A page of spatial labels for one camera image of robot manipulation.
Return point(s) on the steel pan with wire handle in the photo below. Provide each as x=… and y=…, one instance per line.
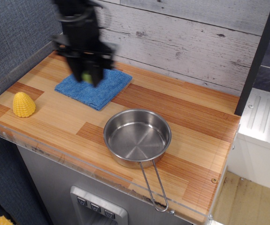
x=138, y=139

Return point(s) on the yellow object bottom left corner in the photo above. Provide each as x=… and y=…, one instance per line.
x=5, y=221

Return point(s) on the dark right vertical post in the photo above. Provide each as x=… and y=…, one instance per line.
x=256, y=63

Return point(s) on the blue folded cloth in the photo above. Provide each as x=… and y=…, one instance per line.
x=114, y=81

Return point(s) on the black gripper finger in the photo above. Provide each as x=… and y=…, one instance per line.
x=77, y=67
x=96, y=70

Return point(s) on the green handled grey spatula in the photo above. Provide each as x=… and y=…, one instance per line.
x=86, y=77

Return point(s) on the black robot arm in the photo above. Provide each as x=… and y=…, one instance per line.
x=78, y=7

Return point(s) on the white ridged sink unit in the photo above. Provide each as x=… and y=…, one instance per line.
x=250, y=155

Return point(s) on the silver dispenser button panel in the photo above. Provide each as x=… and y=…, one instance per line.
x=93, y=210

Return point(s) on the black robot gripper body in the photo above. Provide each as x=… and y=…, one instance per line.
x=81, y=39

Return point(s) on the yellow toy corn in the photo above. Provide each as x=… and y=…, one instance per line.
x=23, y=105

